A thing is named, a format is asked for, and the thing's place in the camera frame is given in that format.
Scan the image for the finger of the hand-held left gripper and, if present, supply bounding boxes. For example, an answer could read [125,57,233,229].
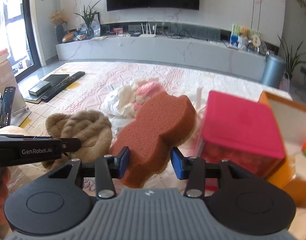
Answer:
[0,134,53,140]
[60,137,82,153]

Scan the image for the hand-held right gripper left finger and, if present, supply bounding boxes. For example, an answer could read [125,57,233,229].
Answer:
[47,145,131,200]

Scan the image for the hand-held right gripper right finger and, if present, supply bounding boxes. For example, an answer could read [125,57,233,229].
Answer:
[170,146,268,198]

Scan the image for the beige plush toy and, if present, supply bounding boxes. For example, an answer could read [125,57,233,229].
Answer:
[42,110,113,170]

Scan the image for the reddish brown sponge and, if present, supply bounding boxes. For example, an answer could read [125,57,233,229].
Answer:
[110,91,197,188]

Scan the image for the white lace cloth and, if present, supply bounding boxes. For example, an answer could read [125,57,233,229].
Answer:
[102,84,141,128]

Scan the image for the pink knitted toy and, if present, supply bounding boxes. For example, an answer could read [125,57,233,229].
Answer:
[132,79,165,110]

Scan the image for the orange cardboard box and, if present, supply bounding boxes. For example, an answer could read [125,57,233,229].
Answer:
[258,91,306,209]

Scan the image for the silver phone stand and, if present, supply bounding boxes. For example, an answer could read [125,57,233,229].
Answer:
[10,90,31,117]

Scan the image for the dark hardcover book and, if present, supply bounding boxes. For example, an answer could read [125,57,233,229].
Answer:
[24,94,43,104]

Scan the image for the grey flat box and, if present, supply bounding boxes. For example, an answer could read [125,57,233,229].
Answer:
[28,81,51,96]

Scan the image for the black remote control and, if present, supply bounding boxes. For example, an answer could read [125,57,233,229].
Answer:
[40,71,85,102]

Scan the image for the brown cardboard carton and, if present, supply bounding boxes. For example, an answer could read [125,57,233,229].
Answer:
[0,49,18,90]

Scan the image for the black notebook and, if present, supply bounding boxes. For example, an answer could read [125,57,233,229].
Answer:
[42,74,70,90]

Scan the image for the red lid clear container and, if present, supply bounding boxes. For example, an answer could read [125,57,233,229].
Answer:
[194,90,286,178]

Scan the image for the glossy brown ornament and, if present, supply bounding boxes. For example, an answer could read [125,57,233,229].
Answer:
[62,32,76,43]

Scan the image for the black framed glass door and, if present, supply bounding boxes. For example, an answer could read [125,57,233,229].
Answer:
[0,0,42,78]

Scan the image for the blue snack bag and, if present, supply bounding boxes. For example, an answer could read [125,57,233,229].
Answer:
[74,30,88,41]

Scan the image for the dried flowers in dark vase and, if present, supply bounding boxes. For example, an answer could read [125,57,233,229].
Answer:
[48,10,68,43]

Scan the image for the white marble television console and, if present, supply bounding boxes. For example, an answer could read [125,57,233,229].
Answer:
[55,34,267,82]

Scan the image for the green plant in glass vase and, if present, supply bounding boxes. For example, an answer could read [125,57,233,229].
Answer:
[73,0,101,40]

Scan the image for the white router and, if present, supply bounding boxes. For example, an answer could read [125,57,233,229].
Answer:
[139,23,157,38]

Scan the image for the blue grey trash can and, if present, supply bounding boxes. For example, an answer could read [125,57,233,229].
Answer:
[262,54,286,89]

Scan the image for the green blue picture board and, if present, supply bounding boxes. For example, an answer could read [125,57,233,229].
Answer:
[229,24,261,48]

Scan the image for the round paper fan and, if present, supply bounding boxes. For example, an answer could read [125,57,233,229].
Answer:
[250,35,261,52]

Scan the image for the teddy bear bouquet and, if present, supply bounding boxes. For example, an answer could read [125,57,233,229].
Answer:
[238,27,251,49]

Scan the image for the long leaf floor plant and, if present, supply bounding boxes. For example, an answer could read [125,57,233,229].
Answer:
[278,34,306,80]

